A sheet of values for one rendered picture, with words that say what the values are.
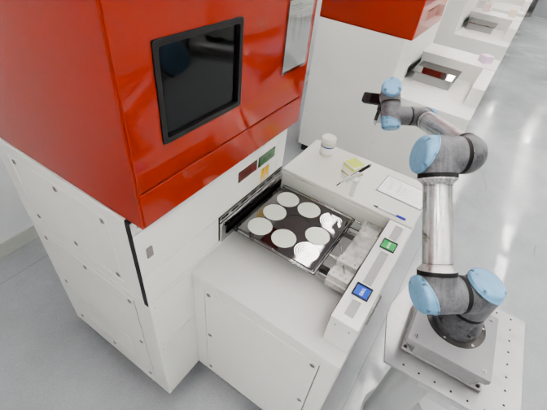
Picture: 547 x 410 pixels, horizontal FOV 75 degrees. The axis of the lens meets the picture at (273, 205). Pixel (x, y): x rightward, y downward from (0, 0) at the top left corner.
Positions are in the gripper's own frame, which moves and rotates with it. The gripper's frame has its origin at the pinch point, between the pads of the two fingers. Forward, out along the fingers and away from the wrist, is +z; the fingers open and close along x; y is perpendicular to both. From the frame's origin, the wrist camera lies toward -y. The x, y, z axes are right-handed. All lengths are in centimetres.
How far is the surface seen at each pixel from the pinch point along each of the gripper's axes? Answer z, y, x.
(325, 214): -22, -3, -56
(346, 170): -11.3, -2.7, -34.1
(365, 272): -49, 19, -68
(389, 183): -6.4, 17.4, -31.9
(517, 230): 157, 137, -12
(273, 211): -29, -23, -63
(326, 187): -18.9, -7.2, -44.9
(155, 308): -64, -41, -108
